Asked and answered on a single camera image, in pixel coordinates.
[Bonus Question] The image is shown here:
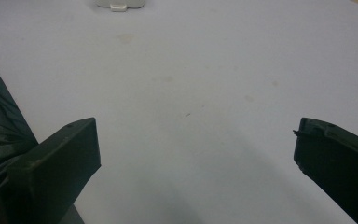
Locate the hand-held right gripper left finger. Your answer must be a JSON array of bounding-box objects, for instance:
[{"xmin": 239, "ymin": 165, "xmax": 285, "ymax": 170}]
[{"xmin": 0, "ymin": 117, "xmax": 102, "ymax": 224}]

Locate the white plastic box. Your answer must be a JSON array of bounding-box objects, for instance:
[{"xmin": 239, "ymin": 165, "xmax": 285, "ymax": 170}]
[{"xmin": 93, "ymin": 0, "xmax": 146, "ymax": 13}]

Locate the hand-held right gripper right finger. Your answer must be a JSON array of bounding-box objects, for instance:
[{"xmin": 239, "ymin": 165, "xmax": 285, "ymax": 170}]
[{"xmin": 292, "ymin": 117, "xmax": 358, "ymax": 224}]

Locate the dark cloth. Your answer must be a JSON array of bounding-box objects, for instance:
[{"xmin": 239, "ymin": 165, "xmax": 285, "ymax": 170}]
[{"xmin": 0, "ymin": 45, "xmax": 40, "ymax": 185}]

